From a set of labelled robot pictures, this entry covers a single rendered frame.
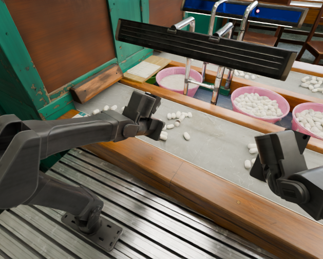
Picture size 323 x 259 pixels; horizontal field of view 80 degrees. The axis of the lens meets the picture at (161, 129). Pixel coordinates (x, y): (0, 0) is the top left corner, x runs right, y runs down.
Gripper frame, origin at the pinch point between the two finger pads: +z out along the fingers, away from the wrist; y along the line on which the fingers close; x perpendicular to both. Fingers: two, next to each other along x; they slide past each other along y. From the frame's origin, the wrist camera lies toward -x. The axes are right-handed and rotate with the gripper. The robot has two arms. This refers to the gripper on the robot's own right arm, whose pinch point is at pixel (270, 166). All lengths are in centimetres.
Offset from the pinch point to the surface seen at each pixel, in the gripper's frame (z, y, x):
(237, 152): 16.8, 9.0, 1.5
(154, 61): 49, 74, -30
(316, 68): 83, -16, -58
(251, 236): -0.9, -2.8, 21.2
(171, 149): 7.9, 31.6, 9.3
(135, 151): -0.8, 41.6, 13.5
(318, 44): 220, -33, -134
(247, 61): -1.4, 16.4, -26.1
